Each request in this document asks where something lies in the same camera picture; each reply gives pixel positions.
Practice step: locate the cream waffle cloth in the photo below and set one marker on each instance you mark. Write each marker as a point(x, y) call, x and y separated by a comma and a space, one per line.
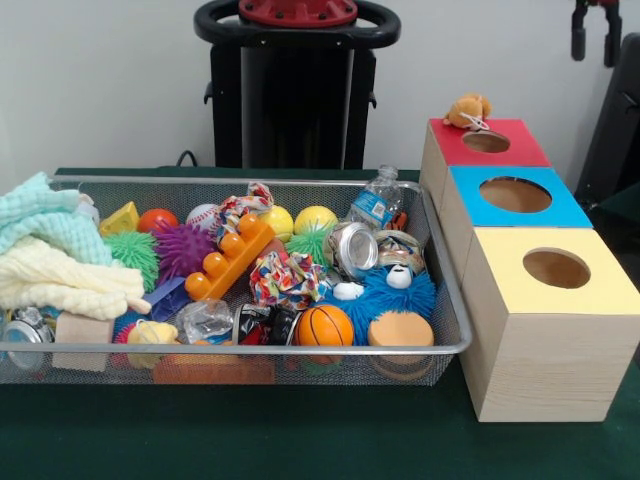
point(60, 285)

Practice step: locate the shallow clear mesh bin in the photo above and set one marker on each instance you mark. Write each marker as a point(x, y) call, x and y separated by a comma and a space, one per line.
point(350, 372)

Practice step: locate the wooden box with three holes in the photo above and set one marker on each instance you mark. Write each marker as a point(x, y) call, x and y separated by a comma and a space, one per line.
point(550, 370)

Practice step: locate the black chair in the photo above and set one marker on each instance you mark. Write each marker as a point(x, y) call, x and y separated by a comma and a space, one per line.
point(615, 125)

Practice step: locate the purple spiky ball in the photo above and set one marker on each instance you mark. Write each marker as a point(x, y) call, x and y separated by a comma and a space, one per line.
point(182, 250)

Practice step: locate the brown plush bear toy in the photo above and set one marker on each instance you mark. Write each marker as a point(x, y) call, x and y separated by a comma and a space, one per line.
point(467, 110)

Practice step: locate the dark green table cloth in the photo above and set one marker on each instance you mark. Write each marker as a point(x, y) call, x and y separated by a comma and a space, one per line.
point(622, 215)
point(300, 440)

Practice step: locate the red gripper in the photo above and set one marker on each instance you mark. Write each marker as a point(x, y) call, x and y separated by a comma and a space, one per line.
point(600, 2)

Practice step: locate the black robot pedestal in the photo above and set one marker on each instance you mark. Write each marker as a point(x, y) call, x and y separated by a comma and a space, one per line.
point(300, 100)

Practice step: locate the crushed drink can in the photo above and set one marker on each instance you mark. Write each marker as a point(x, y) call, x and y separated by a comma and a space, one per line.
point(355, 247)

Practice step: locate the tan round foam disc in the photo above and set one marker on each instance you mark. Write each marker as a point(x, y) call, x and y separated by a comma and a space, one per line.
point(400, 327)

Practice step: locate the orange toy basketball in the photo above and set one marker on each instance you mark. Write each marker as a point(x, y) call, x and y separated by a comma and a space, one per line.
point(322, 326)

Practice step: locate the blue fuzzy monster toy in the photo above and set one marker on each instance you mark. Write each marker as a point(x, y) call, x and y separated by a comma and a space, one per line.
point(400, 300)

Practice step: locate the orange plastic building block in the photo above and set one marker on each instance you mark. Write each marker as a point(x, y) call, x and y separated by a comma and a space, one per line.
point(230, 260)

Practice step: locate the mint green waffle cloth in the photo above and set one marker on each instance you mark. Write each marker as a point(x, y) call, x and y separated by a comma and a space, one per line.
point(50, 215)

